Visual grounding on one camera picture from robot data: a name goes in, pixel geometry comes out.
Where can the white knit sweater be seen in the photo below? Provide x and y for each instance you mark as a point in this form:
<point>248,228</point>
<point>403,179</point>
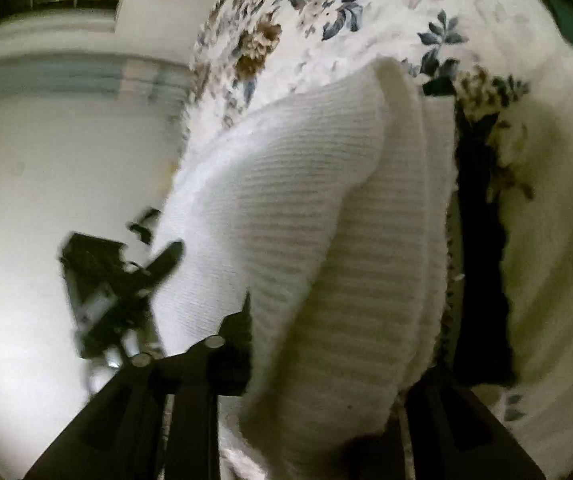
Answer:
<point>316,260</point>

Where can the floral checked bedsheet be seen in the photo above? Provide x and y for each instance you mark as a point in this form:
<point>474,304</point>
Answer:
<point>316,20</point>

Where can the grey green curtain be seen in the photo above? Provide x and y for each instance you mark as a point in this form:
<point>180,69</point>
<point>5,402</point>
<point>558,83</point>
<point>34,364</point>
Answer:
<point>66,80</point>

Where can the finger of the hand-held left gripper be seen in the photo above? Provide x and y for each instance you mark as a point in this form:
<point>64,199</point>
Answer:
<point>164,262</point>
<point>144,222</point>

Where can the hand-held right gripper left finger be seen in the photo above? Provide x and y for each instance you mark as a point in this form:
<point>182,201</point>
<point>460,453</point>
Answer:
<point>234,342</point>

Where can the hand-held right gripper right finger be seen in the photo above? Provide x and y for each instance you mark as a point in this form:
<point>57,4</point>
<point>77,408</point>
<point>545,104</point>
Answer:
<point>436,410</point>

